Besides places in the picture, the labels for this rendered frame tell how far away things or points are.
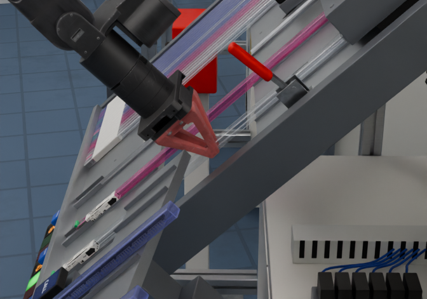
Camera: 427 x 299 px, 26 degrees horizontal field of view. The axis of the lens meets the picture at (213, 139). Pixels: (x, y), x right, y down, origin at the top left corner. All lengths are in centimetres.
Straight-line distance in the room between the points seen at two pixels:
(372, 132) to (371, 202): 20
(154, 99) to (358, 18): 26
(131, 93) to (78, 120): 239
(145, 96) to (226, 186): 15
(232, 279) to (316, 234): 53
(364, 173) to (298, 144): 74
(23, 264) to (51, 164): 61
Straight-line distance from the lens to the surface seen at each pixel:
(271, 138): 105
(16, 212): 292
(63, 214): 143
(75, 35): 106
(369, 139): 185
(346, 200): 169
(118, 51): 110
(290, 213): 164
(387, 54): 102
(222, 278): 200
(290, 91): 106
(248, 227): 278
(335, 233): 151
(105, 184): 144
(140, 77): 110
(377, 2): 104
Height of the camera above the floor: 145
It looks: 26 degrees down
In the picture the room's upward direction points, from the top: straight up
